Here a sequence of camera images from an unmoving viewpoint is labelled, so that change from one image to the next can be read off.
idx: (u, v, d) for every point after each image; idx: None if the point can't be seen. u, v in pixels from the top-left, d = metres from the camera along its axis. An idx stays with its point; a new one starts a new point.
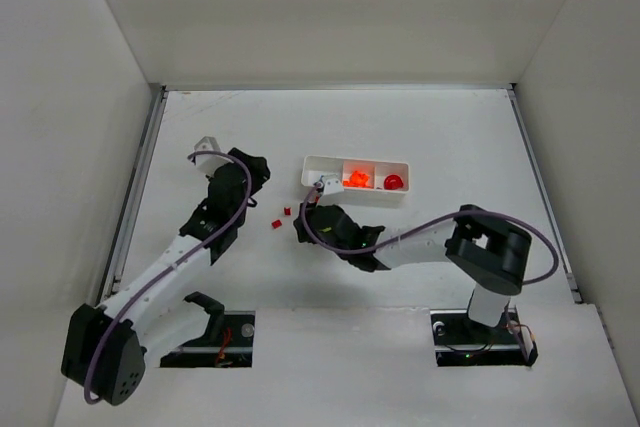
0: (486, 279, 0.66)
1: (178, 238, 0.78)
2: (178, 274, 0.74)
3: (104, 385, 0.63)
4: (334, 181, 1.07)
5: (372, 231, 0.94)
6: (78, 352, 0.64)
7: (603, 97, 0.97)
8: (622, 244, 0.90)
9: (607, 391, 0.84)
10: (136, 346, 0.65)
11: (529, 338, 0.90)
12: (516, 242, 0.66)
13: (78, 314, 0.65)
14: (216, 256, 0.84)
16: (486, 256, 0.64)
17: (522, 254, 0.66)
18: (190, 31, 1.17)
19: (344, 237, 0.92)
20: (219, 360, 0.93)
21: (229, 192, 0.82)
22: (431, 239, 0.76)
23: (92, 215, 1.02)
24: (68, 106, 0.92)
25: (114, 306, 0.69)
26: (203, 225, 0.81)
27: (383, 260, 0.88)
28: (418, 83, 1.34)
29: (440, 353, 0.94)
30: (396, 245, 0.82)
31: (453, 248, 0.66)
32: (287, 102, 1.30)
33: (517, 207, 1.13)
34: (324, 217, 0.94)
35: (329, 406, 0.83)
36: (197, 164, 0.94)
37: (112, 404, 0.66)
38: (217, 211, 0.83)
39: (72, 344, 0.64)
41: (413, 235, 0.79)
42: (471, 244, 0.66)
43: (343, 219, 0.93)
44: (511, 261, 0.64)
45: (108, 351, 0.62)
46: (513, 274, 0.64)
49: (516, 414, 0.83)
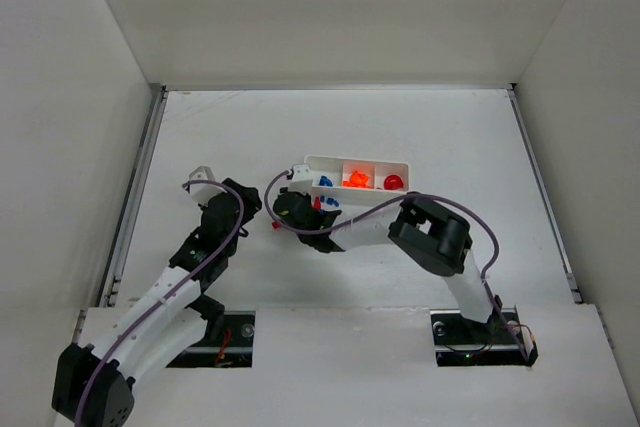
0: (425, 260, 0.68)
1: (168, 271, 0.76)
2: (167, 309, 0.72)
3: (93, 422, 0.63)
4: (304, 168, 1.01)
5: (330, 215, 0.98)
6: (67, 390, 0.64)
7: (603, 99, 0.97)
8: (622, 246, 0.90)
9: (607, 391, 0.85)
10: (124, 386, 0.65)
11: (529, 338, 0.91)
12: (453, 228, 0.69)
13: (66, 352, 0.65)
14: (205, 286, 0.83)
16: (424, 238, 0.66)
17: (459, 240, 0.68)
18: (189, 30, 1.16)
19: (300, 220, 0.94)
20: (218, 360, 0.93)
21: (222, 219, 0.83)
22: (378, 222, 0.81)
23: (91, 217, 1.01)
24: (68, 109, 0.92)
25: (101, 344, 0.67)
26: (194, 254, 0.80)
27: (338, 243, 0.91)
28: (419, 83, 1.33)
29: (440, 353, 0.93)
30: (348, 228, 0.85)
31: (394, 229, 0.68)
32: (287, 103, 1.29)
33: (517, 208, 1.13)
34: (285, 199, 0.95)
35: (332, 407, 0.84)
36: (190, 193, 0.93)
37: None
38: (209, 239, 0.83)
39: (59, 380, 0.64)
41: (364, 218, 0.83)
42: (412, 227, 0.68)
43: (301, 202, 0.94)
44: (448, 245, 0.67)
45: (94, 393, 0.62)
46: (449, 257, 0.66)
49: (517, 414, 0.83)
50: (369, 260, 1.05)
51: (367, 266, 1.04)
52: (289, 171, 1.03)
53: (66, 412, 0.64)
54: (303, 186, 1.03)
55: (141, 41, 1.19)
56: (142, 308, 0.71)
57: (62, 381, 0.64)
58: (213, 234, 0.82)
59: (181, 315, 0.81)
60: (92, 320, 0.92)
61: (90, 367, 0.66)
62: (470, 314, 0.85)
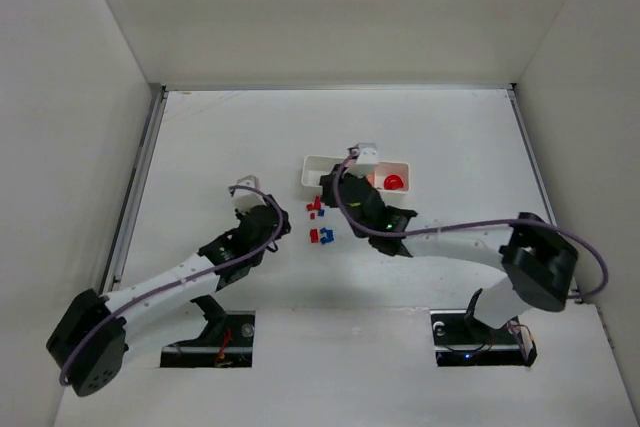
0: (531, 291, 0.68)
1: (195, 255, 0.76)
2: (183, 290, 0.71)
3: (78, 374, 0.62)
4: (370, 151, 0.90)
5: (400, 213, 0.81)
6: (68, 332, 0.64)
7: (603, 99, 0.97)
8: (622, 246, 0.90)
9: (607, 391, 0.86)
10: (120, 348, 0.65)
11: (528, 338, 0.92)
12: (564, 258, 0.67)
13: (82, 296, 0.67)
14: (222, 285, 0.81)
16: (537, 269, 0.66)
17: (569, 269, 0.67)
18: (189, 30, 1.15)
19: (368, 214, 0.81)
20: (218, 360, 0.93)
21: (258, 227, 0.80)
22: (481, 240, 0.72)
23: (91, 217, 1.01)
24: (69, 110, 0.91)
25: (116, 300, 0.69)
26: (222, 251, 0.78)
27: (408, 248, 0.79)
28: (419, 83, 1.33)
29: (440, 353, 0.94)
30: (433, 236, 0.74)
31: (506, 256, 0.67)
32: (287, 103, 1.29)
33: (517, 208, 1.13)
34: (356, 187, 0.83)
35: (332, 408, 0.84)
36: (234, 196, 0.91)
37: (77, 394, 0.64)
38: (241, 243, 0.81)
39: (66, 321, 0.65)
41: (457, 229, 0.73)
42: (528, 255, 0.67)
43: (374, 194, 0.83)
44: (557, 276, 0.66)
45: (92, 343, 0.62)
46: (561, 293, 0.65)
49: (516, 414, 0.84)
50: (369, 260, 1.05)
51: (367, 266, 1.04)
52: (354, 150, 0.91)
53: (58, 355, 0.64)
54: (363, 169, 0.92)
55: (141, 40, 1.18)
56: (162, 281, 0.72)
57: (66, 324, 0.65)
58: (246, 240, 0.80)
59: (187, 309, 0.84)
60: None
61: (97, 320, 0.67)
62: (483, 316, 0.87)
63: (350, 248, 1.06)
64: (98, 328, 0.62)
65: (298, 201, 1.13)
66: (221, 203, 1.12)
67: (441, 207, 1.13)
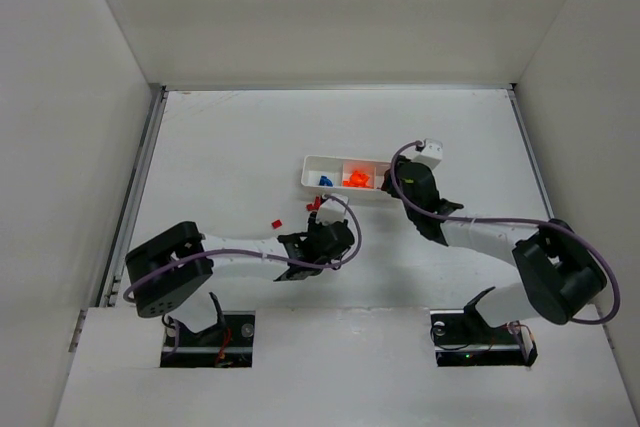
0: (537, 294, 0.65)
1: (273, 240, 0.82)
2: (259, 262, 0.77)
3: (148, 294, 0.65)
4: (435, 147, 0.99)
5: (450, 203, 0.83)
6: (157, 252, 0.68)
7: (604, 99, 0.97)
8: (622, 247, 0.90)
9: (606, 391, 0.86)
10: (196, 286, 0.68)
11: (529, 338, 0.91)
12: (585, 277, 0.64)
13: (182, 225, 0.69)
14: (281, 276, 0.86)
16: (550, 271, 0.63)
17: (587, 290, 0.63)
18: (189, 30, 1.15)
19: (419, 194, 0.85)
20: (219, 360, 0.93)
21: (333, 245, 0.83)
22: (505, 233, 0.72)
23: (92, 216, 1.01)
24: (68, 110, 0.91)
25: (209, 243, 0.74)
26: (295, 248, 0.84)
27: (446, 235, 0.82)
28: (419, 83, 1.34)
29: (440, 353, 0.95)
30: (466, 226, 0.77)
31: (521, 247, 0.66)
32: (287, 103, 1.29)
33: (517, 208, 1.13)
34: (414, 169, 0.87)
35: (333, 407, 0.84)
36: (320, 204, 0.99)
37: (138, 313, 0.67)
38: (310, 247, 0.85)
39: (162, 240, 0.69)
41: (488, 222, 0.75)
42: (542, 254, 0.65)
43: (429, 177, 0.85)
44: (570, 289, 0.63)
45: (179, 271, 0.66)
46: (564, 300, 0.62)
49: (515, 413, 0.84)
50: (369, 260, 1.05)
51: (367, 266, 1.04)
52: (421, 143, 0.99)
53: (139, 266, 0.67)
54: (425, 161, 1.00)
55: (141, 41, 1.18)
56: (245, 246, 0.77)
57: (159, 241, 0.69)
58: (318, 248, 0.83)
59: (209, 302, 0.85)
60: (92, 320, 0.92)
61: (183, 251, 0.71)
62: (487, 313, 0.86)
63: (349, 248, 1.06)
64: (191, 257, 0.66)
65: (298, 201, 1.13)
66: (221, 203, 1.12)
67: None
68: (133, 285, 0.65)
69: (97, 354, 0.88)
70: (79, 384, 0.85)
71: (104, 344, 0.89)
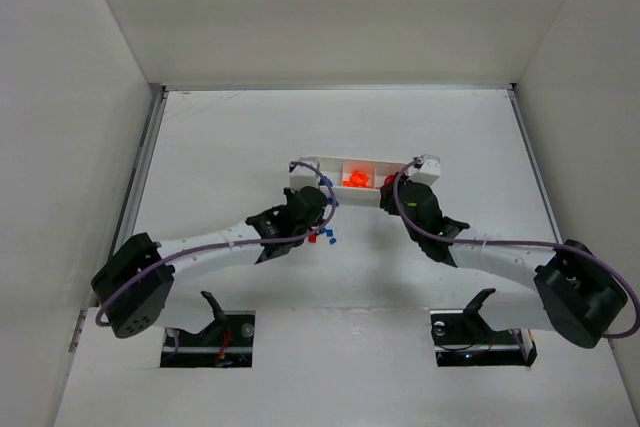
0: (563, 318, 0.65)
1: (241, 224, 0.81)
2: (229, 252, 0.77)
3: (118, 314, 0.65)
4: (434, 162, 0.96)
5: (454, 223, 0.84)
6: (115, 272, 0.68)
7: (603, 99, 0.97)
8: (622, 246, 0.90)
9: (606, 391, 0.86)
10: (164, 295, 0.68)
11: (528, 338, 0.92)
12: (607, 296, 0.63)
13: (134, 239, 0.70)
14: (263, 260, 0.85)
16: (574, 297, 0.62)
17: (611, 311, 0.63)
18: (189, 30, 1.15)
19: (423, 217, 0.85)
20: (218, 360, 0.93)
21: (306, 210, 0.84)
22: (521, 257, 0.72)
23: (92, 216, 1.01)
24: (68, 111, 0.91)
25: (166, 247, 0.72)
26: (268, 226, 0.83)
27: (454, 257, 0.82)
28: (419, 83, 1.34)
29: (440, 353, 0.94)
30: (477, 248, 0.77)
31: (542, 276, 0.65)
32: (286, 103, 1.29)
33: (517, 208, 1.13)
34: (416, 190, 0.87)
35: (332, 407, 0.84)
36: (292, 174, 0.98)
37: (116, 334, 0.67)
38: (286, 220, 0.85)
39: (118, 259, 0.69)
41: (501, 245, 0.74)
42: (564, 279, 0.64)
43: (432, 199, 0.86)
44: (596, 311, 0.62)
45: (143, 283, 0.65)
46: (592, 324, 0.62)
49: (515, 413, 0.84)
50: (368, 261, 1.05)
51: (365, 266, 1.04)
52: (418, 160, 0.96)
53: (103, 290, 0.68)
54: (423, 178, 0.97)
55: (141, 41, 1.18)
56: (211, 240, 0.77)
57: (116, 261, 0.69)
58: (292, 218, 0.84)
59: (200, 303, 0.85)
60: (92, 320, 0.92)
61: (143, 263, 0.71)
62: (490, 314, 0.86)
63: (348, 248, 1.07)
64: (151, 268, 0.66)
65: None
66: (221, 203, 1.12)
67: (442, 207, 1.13)
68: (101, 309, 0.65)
69: (98, 354, 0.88)
70: (80, 385, 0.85)
71: (104, 344, 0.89)
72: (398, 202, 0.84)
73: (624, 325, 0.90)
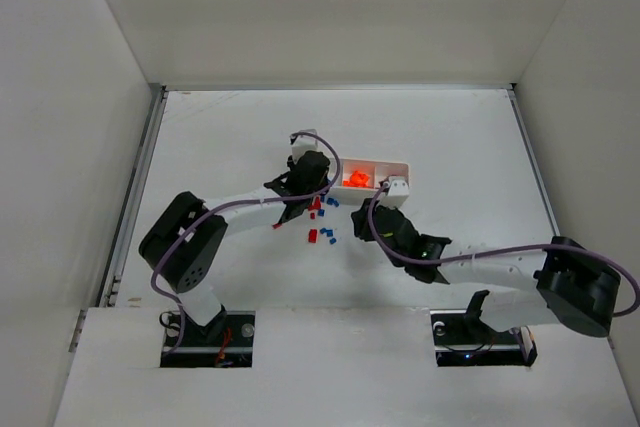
0: (571, 316, 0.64)
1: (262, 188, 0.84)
2: (261, 209, 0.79)
3: (180, 265, 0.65)
4: (399, 183, 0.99)
5: (435, 241, 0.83)
6: (167, 229, 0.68)
7: (604, 98, 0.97)
8: (622, 246, 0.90)
9: (606, 391, 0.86)
10: (218, 243, 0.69)
11: (529, 338, 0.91)
12: (605, 281, 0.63)
13: (180, 197, 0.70)
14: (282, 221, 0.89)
16: (578, 294, 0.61)
17: (612, 296, 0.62)
18: (189, 30, 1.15)
19: (403, 243, 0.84)
20: (219, 360, 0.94)
21: (313, 171, 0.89)
22: (515, 265, 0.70)
23: (92, 216, 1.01)
24: (68, 110, 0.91)
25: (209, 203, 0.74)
26: (283, 189, 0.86)
27: (446, 276, 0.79)
28: (419, 83, 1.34)
29: (440, 353, 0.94)
30: (468, 264, 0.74)
31: (543, 283, 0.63)
32: (286, 103, 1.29)
33: (517, 208, 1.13)
34: (387, 218, 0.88)
35: (332, 407, 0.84)
36: (293, 146, 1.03)
37: (176, 289, 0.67)
38: (296, 183, 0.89)
39: (167, 217, 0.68)
41: (491, 256, 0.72)
42: (564, 280, 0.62)
43: (406, 224, 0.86)
44: (601, 301, 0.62)
45: (199, 232, 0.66)
46: (602, 315, 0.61)
49: (515, 413, 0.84)
50: (368, 261, 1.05)
51: (366, 266, 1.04)
52: (384, 183, 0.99)
53: (155, 248, 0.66)
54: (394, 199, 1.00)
55: (141, 41, 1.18)
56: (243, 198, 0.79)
57: (165, 219, 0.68)
58: (303, 181, 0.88)
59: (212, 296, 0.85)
60: (92, 320, 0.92)
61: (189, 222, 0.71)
62: (495, 319, 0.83)
63: (348, 248, 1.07)
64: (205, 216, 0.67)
65: None
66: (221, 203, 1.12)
67: (442, 206, 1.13)
68: (156, 268, 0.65)
69: (97, 354, 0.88)
70: (79, 386, 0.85)
71: (104, 344, 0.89)
72: (374, 232, 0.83)
73: (626, 318, 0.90)
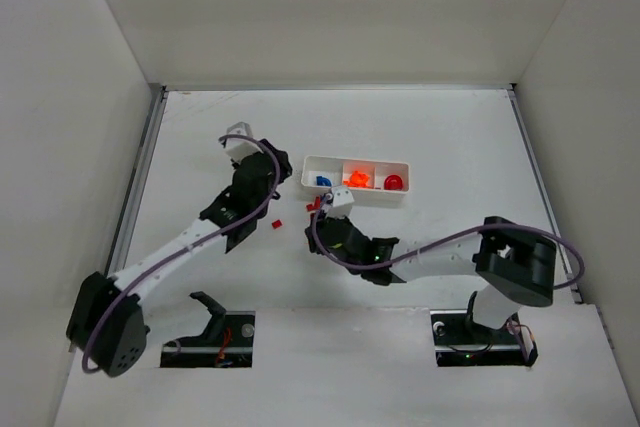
0: (516, 293, 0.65)
1: (197, 222, 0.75)
2: (193, 256, 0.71)
3: (104, 354, 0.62)
4: (343, 191, 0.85)
5: (385, 242, 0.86)
6: (84, 318, 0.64)
7: (603, 99, 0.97)
8: (622, 246, 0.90)
9: (607, 392, 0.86)
10: (140, 322, 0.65)
11: (529, 338, 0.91)
12: (542, 253, 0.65)
13: (90, 280, 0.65)
14: (231, 246, 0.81)
16: (517, 270, 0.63)
17: (550, 266, 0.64)
18: (189, 30, 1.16)
19: (355, 251, 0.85)
20: (218, 360, 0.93)
21: (253, 181, 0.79)
22: (456, 253, 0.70)
23: (92, 216, 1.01)
24: (68, 110, 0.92)
25: (125, 277, 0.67)
26: (224, 211, 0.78)
27: (400, 274, 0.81)
28: (419, 83, 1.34)
29: (440, 353, 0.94)
30: (415, 259, 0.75)
31: (482, 265, 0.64)
32: (285, 103, 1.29)
33: (517, 208, 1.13)
34: (334, 228, 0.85)
35: (331, 407, 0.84)
36: (227, 149, 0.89)
37: (110, 374, 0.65)
38: (239, 199, 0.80)
39: (82, 307, 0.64)
41: (435, 247, 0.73)
42: (500, 259, 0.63)
43: (352, 232, 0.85)
44: (540, 273, 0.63)
45: (113, 319, 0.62)
46: (544, 286, 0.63)
49: (515, 414, 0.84)
50: None
51: None
52: (327, 194, 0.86)
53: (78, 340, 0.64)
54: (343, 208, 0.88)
55: (141, 41, 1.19)
56: (169, 251, 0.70)
57: (81, 308, 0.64)
58: (245, 197, 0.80)
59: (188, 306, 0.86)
60: None
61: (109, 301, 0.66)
62: (482, 319, 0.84)
63: None
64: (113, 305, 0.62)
65: (298, 201, 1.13)
66: None
67: (442, 207, 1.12)
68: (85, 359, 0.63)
69: None
70: (79, 386, 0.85)
71: None
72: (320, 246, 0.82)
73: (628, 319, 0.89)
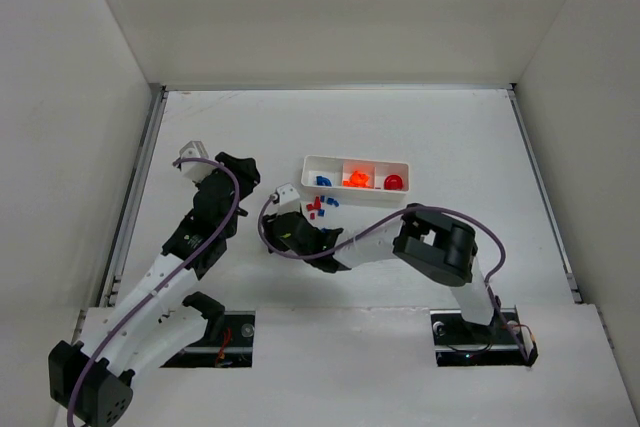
0: (434, 273, 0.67)
1: (160, 259, 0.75)
2: (160, 300, 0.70)
3: (88, 415, 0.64)
4: (289, 188, 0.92)
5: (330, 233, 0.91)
6: (61, 385, 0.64)
7: (603, 98, 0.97)
8: (622, 246, 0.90)
9: (608, 392, 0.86)
10: (118, 382, 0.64)
11: (529, 338, 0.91)
12: (460, 237, 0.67)
13: (54, 351, 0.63)
14: (203, 269, 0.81)
16: (432, 250, 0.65)
17: (466, 249, 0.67)
18: (188, 30, 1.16)
19: (304, 241, 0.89)
20: (218, 360, 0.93)
21: (216, 206, 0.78)
22: (382, 237, 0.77)
23: (91, 216, 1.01)
24: (68, 110, 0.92)
25: (91, 341, 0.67)
26: (188, 239, 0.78)
27: (344, 262, 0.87)
28: (418, 83, 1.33)
29: (440, 353, 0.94)
30: (353, 246, 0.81)
31: (400, 245, 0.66)
32: (285, 103, 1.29)
33: (517, 208, 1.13)
34: (286, 220, 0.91)
35: (331, 406, 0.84)
36: (183, 170, 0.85)
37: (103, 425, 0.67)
38: (203, 223, 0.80)
39: (54, 377, 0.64)
41: (367, 233, 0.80)
42: (417, 240, 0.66)
43: (302, 223, 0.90)
44: (457, 256, 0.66)
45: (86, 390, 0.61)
46: (459, 267, 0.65)
49: (515, 413, 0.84)
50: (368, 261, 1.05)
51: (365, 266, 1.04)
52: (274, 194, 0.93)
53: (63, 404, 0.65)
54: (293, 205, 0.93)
55: (141, 41, 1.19)
56: (135, 300, 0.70)
57: (54, 378, 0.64)
58: (208, 220, 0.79)
59: (181, 314, 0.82)
60: (92, 320, 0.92)
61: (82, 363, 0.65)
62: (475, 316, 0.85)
63: None
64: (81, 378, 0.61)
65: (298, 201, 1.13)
66: None
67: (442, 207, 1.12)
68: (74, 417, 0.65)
69: None
70: None
71: None
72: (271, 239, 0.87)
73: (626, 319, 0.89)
